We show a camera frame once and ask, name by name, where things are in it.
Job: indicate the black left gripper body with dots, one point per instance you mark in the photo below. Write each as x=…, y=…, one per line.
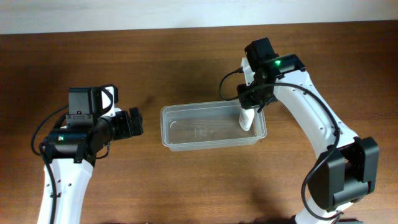
x=125, y=124

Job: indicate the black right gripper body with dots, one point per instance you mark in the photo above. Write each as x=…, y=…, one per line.
x=250, y=101

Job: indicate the white squeeze bottle clear cap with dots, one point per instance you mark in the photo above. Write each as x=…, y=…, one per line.
x=246, y=118

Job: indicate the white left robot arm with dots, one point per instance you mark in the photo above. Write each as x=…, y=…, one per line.
x=70, y=154

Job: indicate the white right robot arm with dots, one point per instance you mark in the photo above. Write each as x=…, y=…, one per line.
x=346, y=167

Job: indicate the clear plastic container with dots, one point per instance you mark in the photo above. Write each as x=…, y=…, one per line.
x=208, y=125

